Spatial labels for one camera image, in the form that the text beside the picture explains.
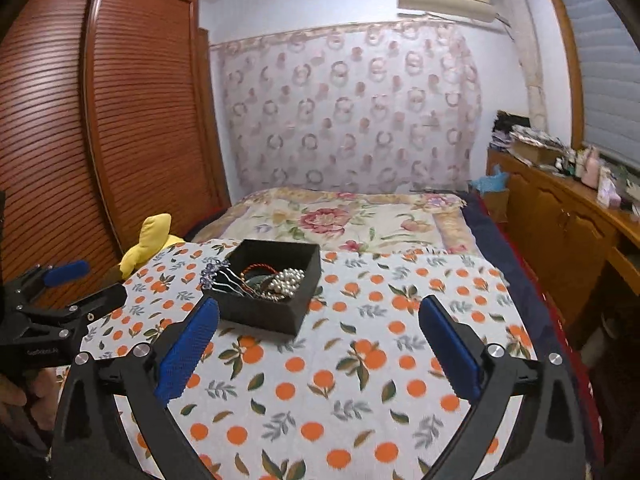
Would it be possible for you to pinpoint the pink bottle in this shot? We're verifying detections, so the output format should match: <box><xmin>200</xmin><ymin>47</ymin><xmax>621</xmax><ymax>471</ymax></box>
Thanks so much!
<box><xmin>575</xmin><ymin>146</ymin><xmax>601</xmax><ymax>188</ymax></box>

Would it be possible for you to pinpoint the person's left hand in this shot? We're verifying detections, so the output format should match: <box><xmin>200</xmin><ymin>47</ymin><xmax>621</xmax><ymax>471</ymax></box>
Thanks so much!
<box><xmin>0</xmin><ymin>367</ymin><xmax>58</xmax><ymax>431</ymax></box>

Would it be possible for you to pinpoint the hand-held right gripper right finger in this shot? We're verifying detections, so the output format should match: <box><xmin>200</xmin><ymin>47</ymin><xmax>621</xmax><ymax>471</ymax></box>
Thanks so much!
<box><xmin>417</xmin><ymin>295</ymin><xmax>588</xmax><ymax>480</ymax></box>

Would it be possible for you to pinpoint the pearl hair ornament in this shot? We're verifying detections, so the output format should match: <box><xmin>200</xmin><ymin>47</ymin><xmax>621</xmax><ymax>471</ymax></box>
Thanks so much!
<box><xmin>267</xmin><ymin>267</ymin><xmax>307</xmax><ymax>301</ymax></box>

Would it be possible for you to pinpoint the floral blanket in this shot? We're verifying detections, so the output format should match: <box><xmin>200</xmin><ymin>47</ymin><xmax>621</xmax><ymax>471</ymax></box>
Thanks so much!
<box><xmin>192</xmin><ymin>187</ymin><xmax>476</xmax><ymax>256</ymax></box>

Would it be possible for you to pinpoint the wooden window frame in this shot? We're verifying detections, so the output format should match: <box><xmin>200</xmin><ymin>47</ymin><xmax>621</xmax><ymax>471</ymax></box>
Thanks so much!
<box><xmin>542</xmin><ymin>0</ymin><xmax>640</xmax><ymax>161</ymax></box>

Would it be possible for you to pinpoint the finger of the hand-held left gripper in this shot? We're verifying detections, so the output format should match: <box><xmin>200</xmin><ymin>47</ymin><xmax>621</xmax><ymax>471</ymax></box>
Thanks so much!
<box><xmin>7</xmin><ymin>259</ymin><xmax>92</xmax><ymax>311</ymax></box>
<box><xmin>20</xmin><ymin>284</ymin><xmax>128</xmax><ymax>342</ymax></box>

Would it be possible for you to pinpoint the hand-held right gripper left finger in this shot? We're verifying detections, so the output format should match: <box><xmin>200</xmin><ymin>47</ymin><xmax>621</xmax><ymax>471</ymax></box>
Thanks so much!
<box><xmin>50</xmin><ymin>297</ymin><xmax>221</xmax><ymax>480</ymax></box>

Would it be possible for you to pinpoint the wooden cabinet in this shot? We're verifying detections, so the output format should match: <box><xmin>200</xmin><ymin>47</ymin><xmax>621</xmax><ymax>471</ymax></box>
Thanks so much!
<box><xmin>487</xmin><ymin>147</ymin><xmax>640</xmax><ymax>346</ymax></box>

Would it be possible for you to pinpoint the orange fruit print cloth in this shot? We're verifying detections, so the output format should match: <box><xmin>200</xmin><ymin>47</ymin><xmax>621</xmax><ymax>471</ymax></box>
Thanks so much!
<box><xmin>55</xmin><ymin>237</ymin><xmax>551</xmax><ymax>480</ymax></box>

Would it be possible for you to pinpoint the white textured pipe cover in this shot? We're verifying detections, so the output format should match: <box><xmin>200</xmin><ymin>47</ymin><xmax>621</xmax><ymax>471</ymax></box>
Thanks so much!
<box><xmin>495</xmin><ymin>0</ymin><xmax>548</xmax><ymax>131</ymax></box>

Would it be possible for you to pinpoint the silver bangle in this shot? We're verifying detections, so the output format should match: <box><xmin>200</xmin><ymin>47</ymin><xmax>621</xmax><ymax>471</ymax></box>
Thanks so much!
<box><xmin>247</xmin><ymin>272</ymin><xmax>281</xmax><ymax>301</ymax></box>

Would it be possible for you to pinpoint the purple rhinestone hairpin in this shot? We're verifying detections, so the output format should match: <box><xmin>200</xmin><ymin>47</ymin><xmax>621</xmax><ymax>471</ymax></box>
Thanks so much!
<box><xmin>200</xmin><ymin>260</ymin><xmax>246</xmax><ymax>297</ymax></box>

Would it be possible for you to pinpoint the grey window blind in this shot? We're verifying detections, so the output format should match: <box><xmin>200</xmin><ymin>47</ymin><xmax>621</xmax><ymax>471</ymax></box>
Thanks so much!
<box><xmin>555</xmin><ymin>0</ymin><xmax>640</xmax><ymax>161</ymax></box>

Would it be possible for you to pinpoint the pale purple bottle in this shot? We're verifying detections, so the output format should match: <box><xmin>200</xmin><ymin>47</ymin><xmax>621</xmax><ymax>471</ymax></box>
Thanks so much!
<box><xmin>597</xmin><ymin>166</ymin><xmax>625</xmax><ymax>209</ymax></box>

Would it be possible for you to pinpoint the navy bed sheet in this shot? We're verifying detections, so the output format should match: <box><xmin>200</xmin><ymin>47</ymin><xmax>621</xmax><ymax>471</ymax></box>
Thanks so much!
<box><xmin>460</xmin><ymin>192</ymin><xmax>601</xmax><ymax>461</ymax></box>

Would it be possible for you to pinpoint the blue plastic bag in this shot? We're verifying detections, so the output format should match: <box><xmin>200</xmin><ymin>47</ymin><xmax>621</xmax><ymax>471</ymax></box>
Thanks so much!
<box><xmin>470</xmin><ymin>165</ymin><xmax>511</xmax><ymax>193</ymax></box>

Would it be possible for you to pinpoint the ring pattern curtain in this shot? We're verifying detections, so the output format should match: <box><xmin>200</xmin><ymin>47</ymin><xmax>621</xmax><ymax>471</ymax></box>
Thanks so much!
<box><xmin>210</xmin><ymin>17</ymin><xmax>483</xmax><ymax>206</ymax></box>

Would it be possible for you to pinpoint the yellow plush toy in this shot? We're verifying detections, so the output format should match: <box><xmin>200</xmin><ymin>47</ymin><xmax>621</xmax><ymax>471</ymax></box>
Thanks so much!
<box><xmin>119</xmin><ymin>213</ymin><xmax>188</xmax><ymax>278</ymax></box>

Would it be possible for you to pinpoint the black jewelry box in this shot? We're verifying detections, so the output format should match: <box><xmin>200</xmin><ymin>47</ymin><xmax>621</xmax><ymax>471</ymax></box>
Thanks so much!
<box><xmin>201</xmin><ymin>239</ymin><xmax>322</xmax><ymax>337</ymax></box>

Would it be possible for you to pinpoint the red cord bracelet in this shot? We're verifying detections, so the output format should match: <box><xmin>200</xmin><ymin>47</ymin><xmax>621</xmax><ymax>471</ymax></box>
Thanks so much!
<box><xmin>239</xmin><ymin>264</ymin><xmax>281</xmax><ymax>286</ymax></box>

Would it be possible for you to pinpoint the pile of papers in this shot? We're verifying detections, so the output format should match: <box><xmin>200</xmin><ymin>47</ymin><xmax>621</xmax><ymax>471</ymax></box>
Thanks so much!
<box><xmin>490</xmin><ymin>110</ymin><xmax>571</xmax><ymax>168</ymax></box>

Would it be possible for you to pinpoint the brown slatted wardrobe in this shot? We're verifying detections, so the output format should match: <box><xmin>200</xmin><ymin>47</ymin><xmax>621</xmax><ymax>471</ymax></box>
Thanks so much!
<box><xmin>0</xmin><ymin>0</ymin><xmax>231</xmax><ymax>311</ymax></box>

